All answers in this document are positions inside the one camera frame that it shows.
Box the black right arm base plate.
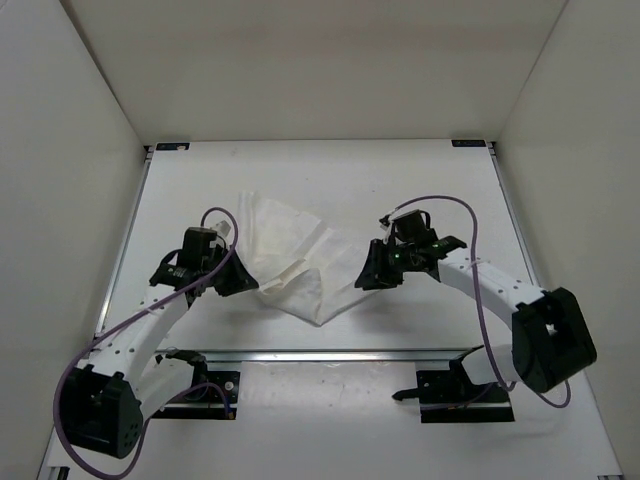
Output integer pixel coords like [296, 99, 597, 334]
[392, 346, 515, 424]

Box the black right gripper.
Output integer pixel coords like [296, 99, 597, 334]
[355, 239, 416, 290]

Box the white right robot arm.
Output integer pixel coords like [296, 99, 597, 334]
[355, 236, 597, 401]

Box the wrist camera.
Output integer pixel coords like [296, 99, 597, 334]
[213, 220, 233, 241]
[379, 209, 432, 243]

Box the blue label sticker left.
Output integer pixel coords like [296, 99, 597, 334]
[155, 142, 190, 151]

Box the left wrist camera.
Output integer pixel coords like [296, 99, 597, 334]
[213, 220, 233, 241]

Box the blue label sticker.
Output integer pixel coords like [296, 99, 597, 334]
[155, 142, 190, 151]
[451, 139, 486, 148]

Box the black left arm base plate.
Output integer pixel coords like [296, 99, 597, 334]
[154, 349, 241, 421]

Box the blue label sticker right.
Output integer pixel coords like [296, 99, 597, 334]
[451, 139, 486, 148]

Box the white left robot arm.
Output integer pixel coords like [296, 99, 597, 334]
[57, 245, 258, 459]

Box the white pleated skirt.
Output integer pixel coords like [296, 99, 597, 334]
[236, 191, 374, 326]

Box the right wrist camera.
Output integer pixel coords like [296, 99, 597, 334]
[379, 209, 432, 243]

